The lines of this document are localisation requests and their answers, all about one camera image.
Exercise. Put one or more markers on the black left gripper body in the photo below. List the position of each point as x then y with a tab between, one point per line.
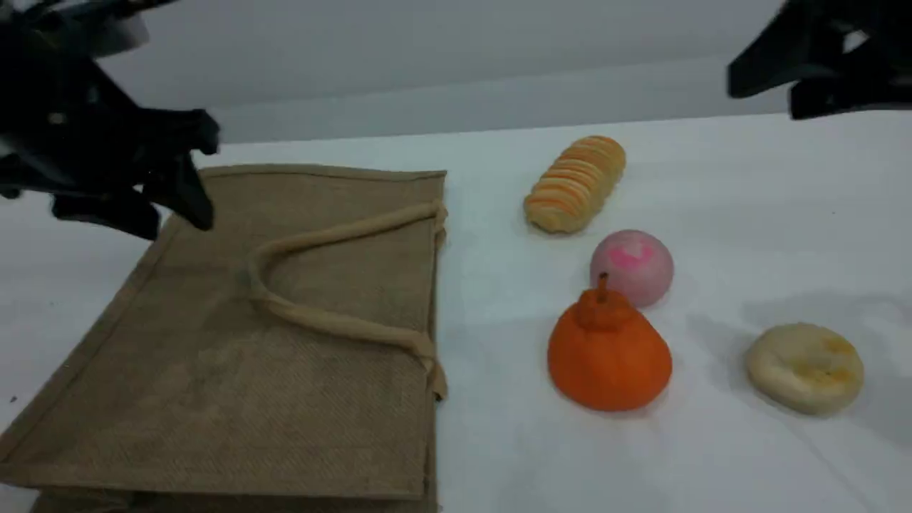
64	121

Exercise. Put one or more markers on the ridged toy bread roll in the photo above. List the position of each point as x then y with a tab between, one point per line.
573	185

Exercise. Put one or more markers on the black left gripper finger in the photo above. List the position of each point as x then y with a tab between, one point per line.
185	192
182	132

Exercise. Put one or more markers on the brown jute bag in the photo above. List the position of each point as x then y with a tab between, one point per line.
214	385

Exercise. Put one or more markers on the pink toy peach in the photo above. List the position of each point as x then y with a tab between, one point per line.
638	260

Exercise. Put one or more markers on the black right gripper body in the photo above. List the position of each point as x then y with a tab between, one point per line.
880	35

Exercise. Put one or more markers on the round cream toy bun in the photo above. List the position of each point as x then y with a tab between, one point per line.
801	367

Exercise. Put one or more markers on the orange toy fruit with stem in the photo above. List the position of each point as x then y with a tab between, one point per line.
609	360

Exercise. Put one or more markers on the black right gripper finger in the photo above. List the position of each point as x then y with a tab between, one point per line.
848	96
784	53

